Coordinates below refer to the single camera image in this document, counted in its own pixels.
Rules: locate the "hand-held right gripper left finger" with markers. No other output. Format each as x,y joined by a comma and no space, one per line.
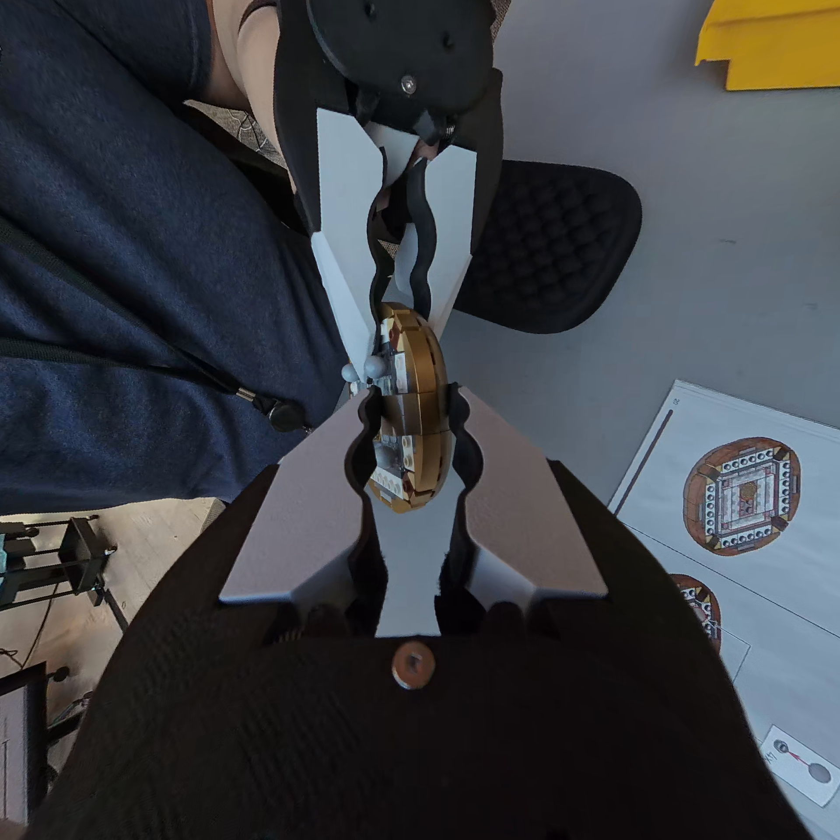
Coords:
289,525

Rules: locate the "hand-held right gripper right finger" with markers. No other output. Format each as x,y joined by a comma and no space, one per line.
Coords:
525,518

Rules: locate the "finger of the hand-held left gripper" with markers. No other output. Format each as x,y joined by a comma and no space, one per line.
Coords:
454,210
341,197

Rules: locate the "round gold lego model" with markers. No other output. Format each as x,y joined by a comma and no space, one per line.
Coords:
423,367

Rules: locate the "person's left forearm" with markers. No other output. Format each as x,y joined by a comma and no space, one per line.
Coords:
226,65

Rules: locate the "lego instruction booklet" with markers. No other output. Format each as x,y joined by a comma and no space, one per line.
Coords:
774,577

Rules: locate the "black padded armrest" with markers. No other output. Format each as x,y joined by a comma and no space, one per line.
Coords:
558,249

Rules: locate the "black metal stand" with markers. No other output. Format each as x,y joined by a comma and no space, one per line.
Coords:
82,541

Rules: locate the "dark flat panel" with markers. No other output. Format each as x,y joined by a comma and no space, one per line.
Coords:
23,741

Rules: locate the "yellow plastic bin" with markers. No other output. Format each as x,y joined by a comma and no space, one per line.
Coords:
774,46

